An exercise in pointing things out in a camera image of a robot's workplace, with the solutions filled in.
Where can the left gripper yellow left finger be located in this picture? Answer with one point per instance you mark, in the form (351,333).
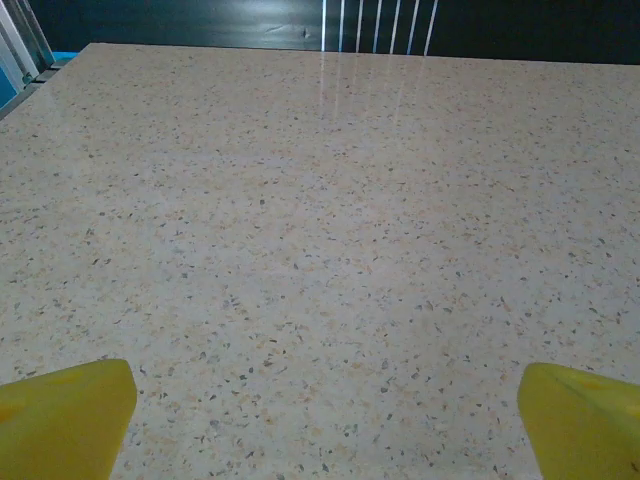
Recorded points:
(60,425)

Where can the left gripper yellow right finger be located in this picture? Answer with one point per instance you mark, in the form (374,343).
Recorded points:
(580,430)

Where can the aluminium frame post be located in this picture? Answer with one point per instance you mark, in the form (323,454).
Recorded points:
(15,35)

